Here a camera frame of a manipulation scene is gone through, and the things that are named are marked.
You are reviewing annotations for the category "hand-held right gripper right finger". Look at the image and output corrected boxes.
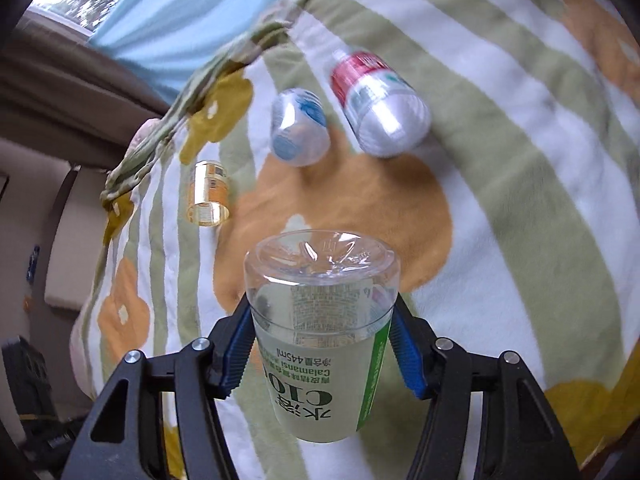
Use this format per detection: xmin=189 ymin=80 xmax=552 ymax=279
xmin=389 ymin=299 xmax=581 ymax=480

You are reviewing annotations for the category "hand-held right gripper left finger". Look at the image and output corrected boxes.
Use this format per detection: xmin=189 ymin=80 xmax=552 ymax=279
xmin=60 ymin=296 xmax=253 ymax=480

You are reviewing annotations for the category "clear green label cup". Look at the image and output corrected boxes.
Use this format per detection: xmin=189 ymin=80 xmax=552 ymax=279
xmin=243 ymin=228 xmax=402 ymax=444

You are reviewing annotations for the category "clear orange label cup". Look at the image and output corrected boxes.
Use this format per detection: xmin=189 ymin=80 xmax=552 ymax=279
xmin=186 ymin=160 xmax=232 ymax=226

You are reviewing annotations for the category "clear blue label cup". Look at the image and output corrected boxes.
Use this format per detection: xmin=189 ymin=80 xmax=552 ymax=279
xmin=270 ymin=88 xmax=331 ymax=168

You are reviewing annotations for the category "clear red label cup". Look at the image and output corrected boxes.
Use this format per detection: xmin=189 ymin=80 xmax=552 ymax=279
xmin=330 ymin=50 xmax=432 ymax=159

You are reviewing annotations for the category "striped flower blanket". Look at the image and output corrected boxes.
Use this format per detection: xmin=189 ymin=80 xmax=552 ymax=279
xmin=70 ymin=0 xmax=640 ymax=480

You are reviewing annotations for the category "light blue sheet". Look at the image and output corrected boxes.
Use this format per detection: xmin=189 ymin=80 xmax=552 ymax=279
xmin=90 ymin=0 xmax=351 ymax=103

